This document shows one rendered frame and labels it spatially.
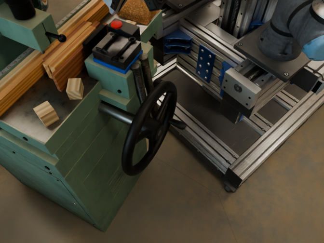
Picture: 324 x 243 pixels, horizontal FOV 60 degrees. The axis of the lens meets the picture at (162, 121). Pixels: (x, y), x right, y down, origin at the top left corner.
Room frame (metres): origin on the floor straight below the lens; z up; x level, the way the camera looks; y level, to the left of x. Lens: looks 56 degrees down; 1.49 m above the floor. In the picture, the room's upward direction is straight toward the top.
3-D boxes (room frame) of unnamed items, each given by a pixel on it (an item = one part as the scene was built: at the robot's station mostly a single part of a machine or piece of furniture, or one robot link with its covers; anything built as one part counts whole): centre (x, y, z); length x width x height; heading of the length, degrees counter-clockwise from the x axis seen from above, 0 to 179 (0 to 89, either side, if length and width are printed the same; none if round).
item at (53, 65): (0.60, 0.24, 0.94); 0.18 x 0.02 x 0.07; 152
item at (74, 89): (0.49, 0.23, 0.92); 0.04 x 0.03 x 0.04; 2
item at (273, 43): (0.77, -0.41, 0.87); 0.15 x 0.15 x 0.10
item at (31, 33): (0.60, 0.34, 1.03); 0.14 x 0.07 x 0.09; 62
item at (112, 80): (0.58, 0.12, 0.91); 0.15 x 0.14 x 0.09; 152
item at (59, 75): (0.60, 0.22, 0.93); 0.24 x 0.01 x 0.06; 152
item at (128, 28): (0.58, 0.11, 0.99); 0.13 x 0.11 x 0.06; 152
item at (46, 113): (0.40, 0.29, 0.92); 0.04 x 0.04 x 0.04; 41
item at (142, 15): (0.84, 0.09, 0.92); 0.14 x 0.09 x 0.04; 62
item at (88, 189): (0.64, 0.44, 0.35); 0.58 x 0.45 x 0.71; 62
